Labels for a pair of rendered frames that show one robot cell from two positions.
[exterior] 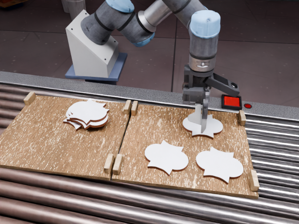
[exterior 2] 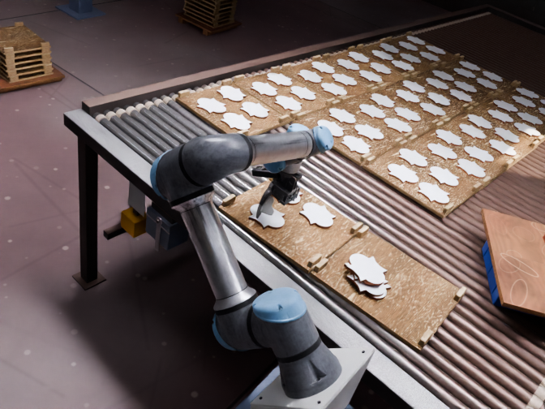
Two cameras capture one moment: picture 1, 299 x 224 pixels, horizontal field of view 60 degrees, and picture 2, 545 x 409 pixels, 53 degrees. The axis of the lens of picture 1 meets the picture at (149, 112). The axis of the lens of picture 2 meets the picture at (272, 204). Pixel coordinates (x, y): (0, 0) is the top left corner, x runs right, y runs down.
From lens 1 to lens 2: 2.18 m
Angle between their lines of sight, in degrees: 100
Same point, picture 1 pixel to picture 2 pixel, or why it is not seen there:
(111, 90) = (318, 314)
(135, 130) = (326, 246)
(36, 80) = (416, 394)
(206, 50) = not seen: hidden behind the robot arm
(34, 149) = (418, 277)
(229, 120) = (237, 208)
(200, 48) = not seen: hidden behind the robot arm
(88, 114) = (368, 263)
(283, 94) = not seen: outside the picture
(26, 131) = (426, 300)
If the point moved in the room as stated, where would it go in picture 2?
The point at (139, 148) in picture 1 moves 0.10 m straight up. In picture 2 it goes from (332, 232) to (340, 211)
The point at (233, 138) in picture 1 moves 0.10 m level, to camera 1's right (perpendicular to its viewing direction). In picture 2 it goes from (252, 198) to (230, 187)
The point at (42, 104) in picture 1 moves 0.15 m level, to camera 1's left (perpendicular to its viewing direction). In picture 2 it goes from (409, 326) to (456, 352)
